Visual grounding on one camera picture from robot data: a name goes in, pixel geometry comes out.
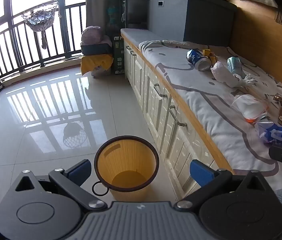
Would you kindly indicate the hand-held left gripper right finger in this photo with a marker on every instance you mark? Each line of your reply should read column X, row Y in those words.
column 201, row 173

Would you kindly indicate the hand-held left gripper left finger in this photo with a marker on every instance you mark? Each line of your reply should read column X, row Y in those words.
column 80, row 172

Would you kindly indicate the blue and white packet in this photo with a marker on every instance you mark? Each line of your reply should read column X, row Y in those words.
column 276, row 132

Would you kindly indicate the yellow plastic wastebasket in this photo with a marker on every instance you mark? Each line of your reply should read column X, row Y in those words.
column 131, row 181

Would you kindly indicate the white and orange plastic bag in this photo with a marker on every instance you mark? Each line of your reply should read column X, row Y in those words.
column 249, row 106

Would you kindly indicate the white tissue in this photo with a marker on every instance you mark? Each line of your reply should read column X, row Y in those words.
column 244, row 80

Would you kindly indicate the small yellow carton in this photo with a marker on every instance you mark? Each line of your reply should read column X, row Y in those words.
column 210, row 55

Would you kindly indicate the printed white blanket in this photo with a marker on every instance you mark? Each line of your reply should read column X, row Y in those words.
column 206, row 110

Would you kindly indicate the white cabinet with wooden top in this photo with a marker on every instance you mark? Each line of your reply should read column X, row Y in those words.
column 156, row 105

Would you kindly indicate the teal drink can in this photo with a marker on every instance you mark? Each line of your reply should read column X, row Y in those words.
column 235, row 66

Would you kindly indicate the yellow cloth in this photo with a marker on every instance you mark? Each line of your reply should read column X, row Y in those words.
column 93, row 61

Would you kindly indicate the blue drink can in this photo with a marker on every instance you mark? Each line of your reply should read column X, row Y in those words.
column 198, row 58

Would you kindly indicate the green box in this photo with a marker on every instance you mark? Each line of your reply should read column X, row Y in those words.
column 119, row 55

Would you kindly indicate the black case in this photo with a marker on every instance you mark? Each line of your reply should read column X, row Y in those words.
column 95, row 49

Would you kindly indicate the black balcony railing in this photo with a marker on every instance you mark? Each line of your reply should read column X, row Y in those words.
column 18, row 45

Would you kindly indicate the grey storage box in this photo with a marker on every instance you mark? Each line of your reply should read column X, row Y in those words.
column 181, row 15

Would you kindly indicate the beige window curtain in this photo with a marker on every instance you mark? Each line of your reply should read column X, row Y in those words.
column 97, row 2

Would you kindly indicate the black shelf unit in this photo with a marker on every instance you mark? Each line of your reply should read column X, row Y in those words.
column 136, row 5

